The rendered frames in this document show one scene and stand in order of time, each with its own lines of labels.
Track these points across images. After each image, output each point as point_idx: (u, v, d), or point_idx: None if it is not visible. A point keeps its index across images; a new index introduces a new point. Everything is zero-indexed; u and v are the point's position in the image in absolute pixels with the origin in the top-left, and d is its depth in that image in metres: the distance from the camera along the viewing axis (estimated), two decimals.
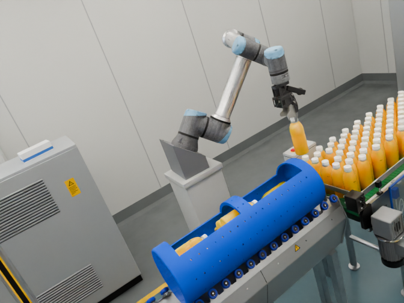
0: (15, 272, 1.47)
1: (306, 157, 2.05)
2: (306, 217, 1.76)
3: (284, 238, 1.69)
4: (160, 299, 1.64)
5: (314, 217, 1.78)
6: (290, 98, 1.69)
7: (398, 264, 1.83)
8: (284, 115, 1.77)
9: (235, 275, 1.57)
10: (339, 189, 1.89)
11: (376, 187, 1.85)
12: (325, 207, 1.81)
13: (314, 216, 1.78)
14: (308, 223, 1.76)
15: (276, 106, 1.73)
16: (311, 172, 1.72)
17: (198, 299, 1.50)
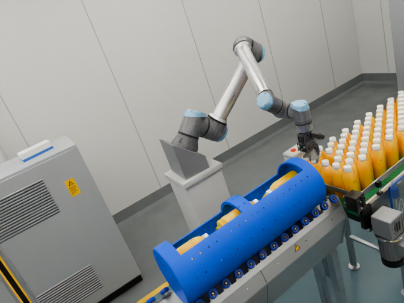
0: (15, 272, 1.47)
1: (306, 157, 2.05)
2: (306, 218, 1.76)
3: (284, 238, 1.69)
4: (160, 299, 1.64)
5: (313, 216, 1.78)
6: (313, 144, 1.94)
7: (398, 264, 1.83)
8: (306, 156, 2.02)
9: (235, 273, 1.57)
10: (339, 189, 1.89)
11: (376, 187, 1.85)
12: (325, 207, 1.81)
13: (313, 216, 1.78)
14: (308, 224, 1.76)
15: (300, 150, 1.97)
16: (312, 172, 1.73)
17: (199, 299, 1.50)
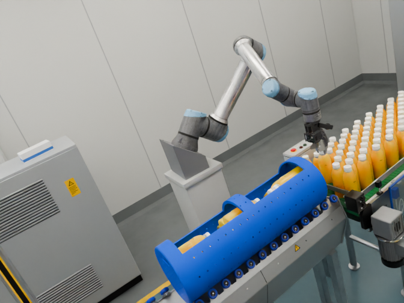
0: (15, 272, 1.47)
1: (306, 157, 2.05)
2: (308, 219, 1.76)
3: (283, 237, 1.69)
4: (160, 299, 1.64)
5: (312, 215, 1.78)
6: (321, 134, 1.85)
7: (398, 264, 1.83)
8: (314, 148, 1.93)
9: (235, 272, 1.58)
10: (339, 189, 1.89)
11: (376, 187, 1.85)
12: (324, 207, 1.81)
13: (312, 214, 1.78)
14: (306, 225, 1.75)
15: (308, 141, 1.88)
16: (313, 171, 1.73)
17: (201, 299, 1.50)
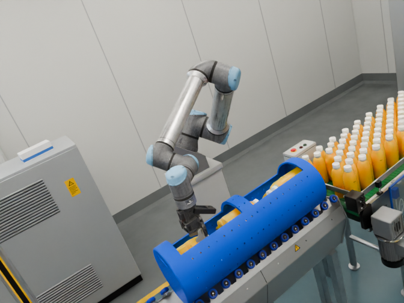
0: (15, 272, 1.47)
1: (306, 157, 2.05)
2: (307, 218, 1.76)
3: (284, 238, 1.69)
4: (160, 299, 1.64)
5: (313, 216, 1.78)
6: (198, 222, 1.49)
7: (398, 264, 1.83)
8: (194, 234, 1.57)
9: (235, 273, 1.57)
10: (339, 189, 1.89)
11: (376, 187, 1.85)
12: (325, 207, 1.81)
13: (313, 216, 1.78)
14: (308, 224, 1.76)
15: (184, 229, 1.52)
16: (312, 172, 1.73)
17: (200, 299, 1.50)
